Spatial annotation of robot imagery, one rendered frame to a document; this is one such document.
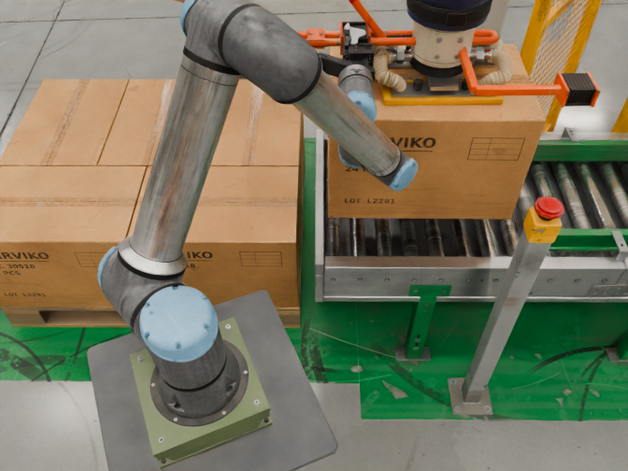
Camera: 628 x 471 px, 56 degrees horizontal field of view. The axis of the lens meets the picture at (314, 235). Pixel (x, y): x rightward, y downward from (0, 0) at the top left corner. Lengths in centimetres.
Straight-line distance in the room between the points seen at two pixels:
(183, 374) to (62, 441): 122
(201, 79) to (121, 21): 350
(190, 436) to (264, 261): 91
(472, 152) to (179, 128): 94
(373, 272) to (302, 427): 67
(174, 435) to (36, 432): 116
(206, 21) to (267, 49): 13
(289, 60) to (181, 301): 53
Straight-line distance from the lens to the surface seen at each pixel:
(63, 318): 270
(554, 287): 214
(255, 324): 160
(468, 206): 195
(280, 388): 150
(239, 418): 138
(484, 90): 159
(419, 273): 196
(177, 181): 119
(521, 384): 248
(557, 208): 157
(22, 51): 450
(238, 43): 103
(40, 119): 281
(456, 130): 173
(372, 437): 227
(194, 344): 119
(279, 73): 103
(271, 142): 244
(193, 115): 114
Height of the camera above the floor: 209
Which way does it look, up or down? 48 degrees down
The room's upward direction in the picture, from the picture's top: straight up
